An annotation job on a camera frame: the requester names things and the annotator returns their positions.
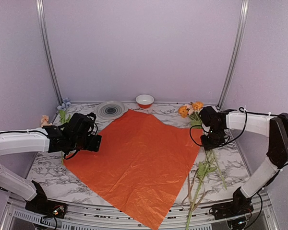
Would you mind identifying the aluminium frame post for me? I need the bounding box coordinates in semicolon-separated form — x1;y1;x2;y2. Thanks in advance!
217;0;250;108
36;0;62;104

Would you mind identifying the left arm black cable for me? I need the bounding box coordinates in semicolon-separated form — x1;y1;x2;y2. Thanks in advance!
0;113;99;161

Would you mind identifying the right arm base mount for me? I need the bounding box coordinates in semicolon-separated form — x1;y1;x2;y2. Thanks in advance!
209;187;254;220

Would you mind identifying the pink fake flower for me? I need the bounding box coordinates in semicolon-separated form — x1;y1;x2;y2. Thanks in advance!
40;115;52;127
184;104;195;115

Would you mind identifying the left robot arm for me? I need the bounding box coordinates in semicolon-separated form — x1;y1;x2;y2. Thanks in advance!
0;113;102;213

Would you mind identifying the blue fake flower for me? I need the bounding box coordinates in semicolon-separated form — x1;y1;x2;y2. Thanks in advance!
56;97;72;165

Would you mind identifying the red and white bowl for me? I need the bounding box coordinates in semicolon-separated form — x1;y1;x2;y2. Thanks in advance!
135;94;155;109

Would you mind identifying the right aluminium frame post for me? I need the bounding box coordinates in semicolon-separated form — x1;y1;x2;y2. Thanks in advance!
217;0;250;108

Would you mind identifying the beige raffia string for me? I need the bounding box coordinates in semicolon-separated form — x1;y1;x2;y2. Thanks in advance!
181;172;207;207

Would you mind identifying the left aluminium frame post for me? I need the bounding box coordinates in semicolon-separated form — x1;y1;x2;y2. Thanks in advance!
36;0;62;104

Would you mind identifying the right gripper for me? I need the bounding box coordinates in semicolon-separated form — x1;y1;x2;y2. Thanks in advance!
200;126;225;150

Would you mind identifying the orange wrapping paper sheet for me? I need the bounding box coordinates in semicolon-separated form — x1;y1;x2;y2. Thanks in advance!
62;109;204;230

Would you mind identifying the orange fake flower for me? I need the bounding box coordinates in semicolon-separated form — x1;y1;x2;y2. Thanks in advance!
178;101;204;129

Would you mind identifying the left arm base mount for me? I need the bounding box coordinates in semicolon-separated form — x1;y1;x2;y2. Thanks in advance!
25;181;67;219

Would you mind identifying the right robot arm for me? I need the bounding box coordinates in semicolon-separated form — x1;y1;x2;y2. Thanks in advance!
199;106;288;215

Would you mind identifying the grey glass plate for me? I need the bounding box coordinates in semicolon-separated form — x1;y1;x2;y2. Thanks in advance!
95;101;128;120

